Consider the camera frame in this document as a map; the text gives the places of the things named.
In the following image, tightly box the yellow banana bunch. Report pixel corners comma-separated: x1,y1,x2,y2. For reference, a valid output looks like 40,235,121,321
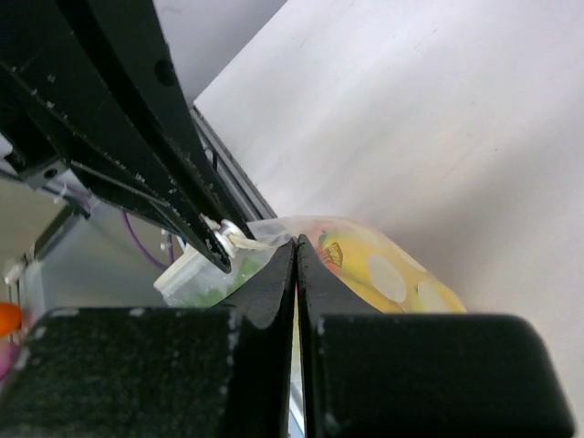
308,221,465,313

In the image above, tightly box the white radish with leaves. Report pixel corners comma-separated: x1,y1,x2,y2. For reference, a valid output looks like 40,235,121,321
164,257,266,308

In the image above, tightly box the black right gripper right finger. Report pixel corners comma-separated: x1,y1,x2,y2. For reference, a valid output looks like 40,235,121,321
297,237,576,437

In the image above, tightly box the clear zip top bag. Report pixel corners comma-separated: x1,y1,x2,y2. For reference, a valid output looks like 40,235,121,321
152,214,467,316

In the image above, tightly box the aluminium frame rail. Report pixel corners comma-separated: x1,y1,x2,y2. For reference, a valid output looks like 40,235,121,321
191,106,276,222

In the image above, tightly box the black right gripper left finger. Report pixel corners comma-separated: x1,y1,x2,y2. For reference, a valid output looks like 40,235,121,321
1,243,295,437

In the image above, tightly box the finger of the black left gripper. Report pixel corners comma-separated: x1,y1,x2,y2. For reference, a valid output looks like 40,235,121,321
1,1,231,272
57,1,250,236

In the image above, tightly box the orange round object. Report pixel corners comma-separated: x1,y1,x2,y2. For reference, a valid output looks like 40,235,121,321
0,302,22,338

